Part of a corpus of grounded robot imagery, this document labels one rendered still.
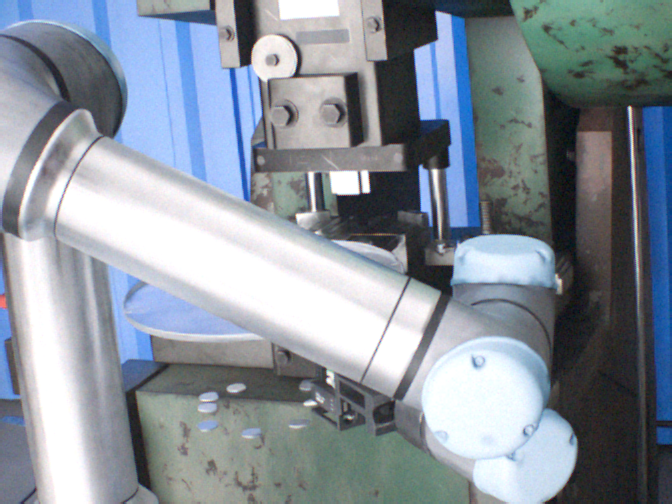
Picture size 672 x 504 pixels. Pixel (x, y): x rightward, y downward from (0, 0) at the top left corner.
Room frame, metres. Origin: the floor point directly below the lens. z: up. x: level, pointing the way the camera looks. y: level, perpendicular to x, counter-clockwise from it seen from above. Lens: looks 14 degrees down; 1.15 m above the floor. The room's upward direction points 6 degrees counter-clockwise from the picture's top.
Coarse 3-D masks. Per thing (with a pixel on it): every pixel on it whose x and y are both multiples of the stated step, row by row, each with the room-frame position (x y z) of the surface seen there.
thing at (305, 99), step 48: (288, 0) 1.47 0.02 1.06; (336, 0) 1.44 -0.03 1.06; (288, 48) 1.46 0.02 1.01; (336, 48) 1.45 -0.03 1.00; (288, 96) 1.44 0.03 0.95; (336, 96) 1.42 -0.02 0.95; (384, 96) 1.44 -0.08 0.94; (288, 144) 1.44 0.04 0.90; (336, 144) 1.42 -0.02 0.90; (384, 144) 1.43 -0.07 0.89
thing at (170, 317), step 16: (368, 256) 1.35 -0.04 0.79; (384, 256) 1.34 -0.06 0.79; (400, 272) 1.28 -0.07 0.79; (144, 288) 1.33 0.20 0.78; (128, 304) 1.28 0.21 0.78; (144, 304) 1.28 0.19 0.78; (160, 304) 1.27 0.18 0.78; (176, 304) 1.26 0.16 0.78; (192, 304) 1.26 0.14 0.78; (128, 320) 1.23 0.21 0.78; (144, 320) 1.23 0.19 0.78; (160, 320) 1.22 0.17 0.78; (176, 320) 1.22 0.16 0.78; (192, 320) 1.21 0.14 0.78; (208, 320) 1.21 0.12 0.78; (224, 320) 1.20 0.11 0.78; (160, 336) 1.18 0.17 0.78; (176, 336) 1.16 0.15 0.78; (192, 336) 1.15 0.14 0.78; (208, 336) 1.15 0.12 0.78; (224, 336) 1.14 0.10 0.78; (240, 336) 1.14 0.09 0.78; (256, 336) 1.14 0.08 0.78
